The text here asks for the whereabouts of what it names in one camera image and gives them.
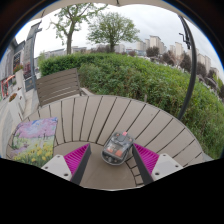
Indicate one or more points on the tall grey sign pillar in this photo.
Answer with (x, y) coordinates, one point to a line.
(29, 50)

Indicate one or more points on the flower print mouse pad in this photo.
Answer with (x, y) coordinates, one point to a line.
(33, 141)

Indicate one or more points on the green trimmed hedge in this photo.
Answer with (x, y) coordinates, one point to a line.
(150, 86)

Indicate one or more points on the beige parasol canopy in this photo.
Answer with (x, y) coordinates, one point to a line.
(133, 2)

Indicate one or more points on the grey storefront building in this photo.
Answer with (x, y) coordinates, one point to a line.
(7, 71)

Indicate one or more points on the curved dark parasol pole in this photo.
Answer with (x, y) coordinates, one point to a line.
(192, 66)

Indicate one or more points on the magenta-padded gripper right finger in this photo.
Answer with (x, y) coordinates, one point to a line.
(164, 165)

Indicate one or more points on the white planter with orange flowers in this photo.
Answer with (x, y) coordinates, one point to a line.
(16, 105)

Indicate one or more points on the round leafy tree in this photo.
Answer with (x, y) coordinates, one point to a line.
(111, 28)

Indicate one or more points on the brown slatted outdoor chair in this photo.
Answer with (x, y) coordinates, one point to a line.
(58, 86)

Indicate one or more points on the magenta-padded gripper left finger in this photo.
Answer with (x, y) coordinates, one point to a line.
(59, 165)

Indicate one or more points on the transparent grey computer mouse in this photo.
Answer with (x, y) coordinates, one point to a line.
(116, 150)

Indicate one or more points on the sparse leaning tree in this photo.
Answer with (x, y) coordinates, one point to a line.
(69, 36)

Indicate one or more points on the beige apartment towers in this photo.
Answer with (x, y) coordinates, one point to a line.
(176, 50)

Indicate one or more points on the white planter with pink flowers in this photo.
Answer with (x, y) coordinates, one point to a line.
(18, 76)

